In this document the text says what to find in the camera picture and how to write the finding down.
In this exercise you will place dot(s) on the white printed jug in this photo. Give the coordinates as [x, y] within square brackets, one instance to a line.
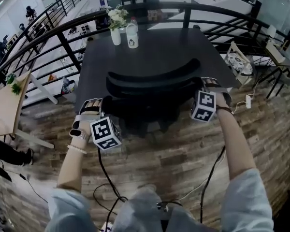
[132, 39]

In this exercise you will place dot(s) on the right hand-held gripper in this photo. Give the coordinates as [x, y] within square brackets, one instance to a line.
[204, 105]

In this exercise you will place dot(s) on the white vase with flowers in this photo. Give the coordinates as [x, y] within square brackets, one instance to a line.
[116, 36]

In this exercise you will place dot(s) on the light wooden table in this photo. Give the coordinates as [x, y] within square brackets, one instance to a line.
[7, 110]

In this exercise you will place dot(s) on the person's right forearm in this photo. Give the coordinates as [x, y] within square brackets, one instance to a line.
[234, 144]

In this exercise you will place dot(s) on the dark wrist band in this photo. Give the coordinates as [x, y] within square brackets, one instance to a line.
[224, 109]

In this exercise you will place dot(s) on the white power strip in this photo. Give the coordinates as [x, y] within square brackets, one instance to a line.
[249, 101]

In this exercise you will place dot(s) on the clear bottle red cap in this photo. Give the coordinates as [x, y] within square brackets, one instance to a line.
[134, 20]

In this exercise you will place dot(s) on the person's grey clothing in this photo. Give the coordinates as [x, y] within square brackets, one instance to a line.
[145, 214]

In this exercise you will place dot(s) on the person's left hand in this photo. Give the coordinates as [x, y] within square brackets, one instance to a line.
[93, 104]

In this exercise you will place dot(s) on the grey trash bin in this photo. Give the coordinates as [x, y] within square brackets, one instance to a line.
[68, 91]

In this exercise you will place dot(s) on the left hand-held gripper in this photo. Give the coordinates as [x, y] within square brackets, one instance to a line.
[104, 132]

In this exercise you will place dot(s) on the table with black legs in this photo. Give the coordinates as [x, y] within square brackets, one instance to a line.
[276, 53]

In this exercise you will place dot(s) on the white wooden cushioned chair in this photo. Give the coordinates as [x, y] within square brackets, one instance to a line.
[239, 62]

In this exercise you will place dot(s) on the small leafy green plant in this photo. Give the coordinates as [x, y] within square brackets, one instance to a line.
[16, 88]

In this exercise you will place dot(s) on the dark desk with white legs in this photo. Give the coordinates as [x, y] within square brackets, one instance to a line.
[159, 54]

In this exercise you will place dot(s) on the green round potted plant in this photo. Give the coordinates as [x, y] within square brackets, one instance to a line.
[10, 78]

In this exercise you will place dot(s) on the black armrest office chair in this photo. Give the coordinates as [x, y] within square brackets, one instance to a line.
[154, 88]

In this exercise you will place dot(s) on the person's right hand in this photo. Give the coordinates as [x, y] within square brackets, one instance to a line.
[221, 101]

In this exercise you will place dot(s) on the person's left forearm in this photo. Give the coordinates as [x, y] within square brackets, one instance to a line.
[70, 168]

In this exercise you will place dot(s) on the black metal railing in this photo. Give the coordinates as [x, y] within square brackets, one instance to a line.
[187, 18]

